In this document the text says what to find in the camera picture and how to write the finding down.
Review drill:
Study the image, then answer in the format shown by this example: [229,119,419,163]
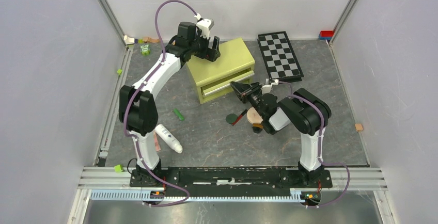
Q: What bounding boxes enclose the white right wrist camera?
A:
[261,78,279,94]

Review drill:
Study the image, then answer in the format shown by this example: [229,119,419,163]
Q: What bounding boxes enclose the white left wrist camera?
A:
[195,13,214,39]

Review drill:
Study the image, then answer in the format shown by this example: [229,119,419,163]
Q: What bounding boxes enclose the red blue blocks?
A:
[318,30,334,40]

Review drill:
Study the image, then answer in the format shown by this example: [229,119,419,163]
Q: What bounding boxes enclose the round pink powder puff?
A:
[246,107,263,124]

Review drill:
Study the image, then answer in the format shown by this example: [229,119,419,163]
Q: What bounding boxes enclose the wooden arch blocks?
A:
[123,35,160,45]

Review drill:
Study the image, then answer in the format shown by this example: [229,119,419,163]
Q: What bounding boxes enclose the green owl toy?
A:
[140,44,150,56]

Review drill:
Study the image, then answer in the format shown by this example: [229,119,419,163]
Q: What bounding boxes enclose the red black lip pencil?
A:
[231,109,248,125]

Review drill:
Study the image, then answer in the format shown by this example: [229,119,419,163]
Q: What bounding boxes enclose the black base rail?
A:
[130,166,333,197]

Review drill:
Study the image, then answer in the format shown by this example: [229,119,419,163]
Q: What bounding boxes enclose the black white chessboard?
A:
[257,31,304,83]

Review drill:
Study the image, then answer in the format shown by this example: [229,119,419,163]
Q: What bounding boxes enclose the eyeshadow palette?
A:
[153,134,161,152]

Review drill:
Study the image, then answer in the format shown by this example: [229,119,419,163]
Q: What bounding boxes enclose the small wooden cube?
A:
[355,123,364,132]

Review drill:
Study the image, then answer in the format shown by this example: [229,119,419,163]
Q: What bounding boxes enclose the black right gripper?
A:
[231,81,267,119]

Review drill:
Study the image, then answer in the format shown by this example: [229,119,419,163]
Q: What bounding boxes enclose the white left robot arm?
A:
[119,19,221,187]

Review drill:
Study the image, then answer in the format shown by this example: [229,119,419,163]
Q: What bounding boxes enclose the white lotion tube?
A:
[154,124,183,154]

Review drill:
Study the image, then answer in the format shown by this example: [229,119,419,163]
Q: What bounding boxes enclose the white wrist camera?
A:
[195,13,214,39]
[261,78,279,94]

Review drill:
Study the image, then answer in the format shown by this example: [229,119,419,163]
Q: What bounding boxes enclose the black kabuki brush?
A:
[252,123,263,134]

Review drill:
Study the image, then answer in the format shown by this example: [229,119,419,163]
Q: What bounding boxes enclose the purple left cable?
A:
[122,0,202,207]

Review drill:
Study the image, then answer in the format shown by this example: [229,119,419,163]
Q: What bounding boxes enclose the green lipstick tube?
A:
[173,108,185,121]

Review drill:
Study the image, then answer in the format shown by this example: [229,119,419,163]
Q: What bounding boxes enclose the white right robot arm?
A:
[230,82,332,187]

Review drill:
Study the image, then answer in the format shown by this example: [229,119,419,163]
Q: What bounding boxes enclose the green cube near rail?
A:
[113,164,124,173]

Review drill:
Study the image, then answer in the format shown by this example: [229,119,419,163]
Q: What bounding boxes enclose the green drawer cabinet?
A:
[186,38,255,104]

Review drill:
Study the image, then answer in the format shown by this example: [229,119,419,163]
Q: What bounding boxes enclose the dark green round compact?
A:
[225,114,238,124]

